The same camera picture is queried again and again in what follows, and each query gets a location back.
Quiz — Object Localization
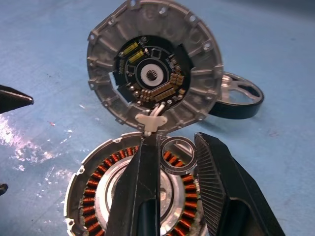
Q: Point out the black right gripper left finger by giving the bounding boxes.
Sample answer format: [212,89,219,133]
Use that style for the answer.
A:
[106,134,161,236]

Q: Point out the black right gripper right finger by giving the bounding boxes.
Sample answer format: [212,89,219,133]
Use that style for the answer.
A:
[194,132,286,236]

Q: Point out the silver bearing ring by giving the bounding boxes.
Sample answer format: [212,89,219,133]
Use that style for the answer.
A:
[160,136,197,176]

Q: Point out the black spoked rotor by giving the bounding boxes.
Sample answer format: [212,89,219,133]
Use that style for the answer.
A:
[208,71,264,120]

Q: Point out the silver motor lid circuit board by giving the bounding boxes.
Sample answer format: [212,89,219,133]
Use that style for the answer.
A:
[86,0,224,132]

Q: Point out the silver motor housing copper windings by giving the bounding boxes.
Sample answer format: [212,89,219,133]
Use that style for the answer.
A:
[63,130,210,236]

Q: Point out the white plastic hinge clip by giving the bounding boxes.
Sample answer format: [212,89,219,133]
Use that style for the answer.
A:
[135,103,168,136]

